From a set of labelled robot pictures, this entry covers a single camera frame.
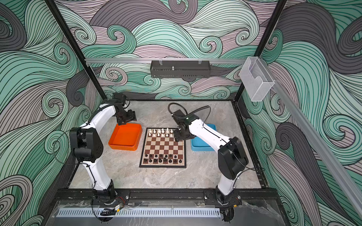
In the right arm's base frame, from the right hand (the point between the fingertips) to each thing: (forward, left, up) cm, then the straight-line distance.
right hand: (181, 137), depth 86 cm
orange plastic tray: (+4, +38, -7) cm, 39 cm away
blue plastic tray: (+1, -12, -13) cm, 17 cm away
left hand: (+13, +34, +2) cm, 36 cm away
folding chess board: (-4, +14, -9) cm, 17 cm away
